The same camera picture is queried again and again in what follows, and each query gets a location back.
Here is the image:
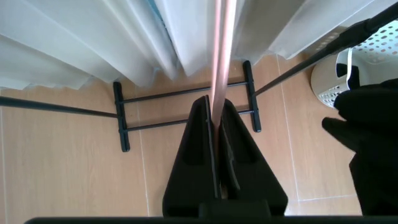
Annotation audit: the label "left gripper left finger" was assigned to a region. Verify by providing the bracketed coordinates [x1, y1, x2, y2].
[161, 95, 219, 218]

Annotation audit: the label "white laundry basket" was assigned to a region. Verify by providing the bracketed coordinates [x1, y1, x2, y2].
[310, 19, 398, 108]

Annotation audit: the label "pink clothes hanger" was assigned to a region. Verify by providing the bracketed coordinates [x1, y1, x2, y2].
[210, 0, 238, 198]

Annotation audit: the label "black shorts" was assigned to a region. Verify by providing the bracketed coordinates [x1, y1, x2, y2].
[322, 77, 398, 217]

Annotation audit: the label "black clothes rack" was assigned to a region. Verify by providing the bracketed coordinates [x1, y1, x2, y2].
[0, 1, 398, 153]

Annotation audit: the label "beige curtain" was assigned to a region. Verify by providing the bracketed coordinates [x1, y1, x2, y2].
[0, 0, 398, 91]

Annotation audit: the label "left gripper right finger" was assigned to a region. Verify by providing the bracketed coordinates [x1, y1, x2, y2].
[218, 98, 289, 217]

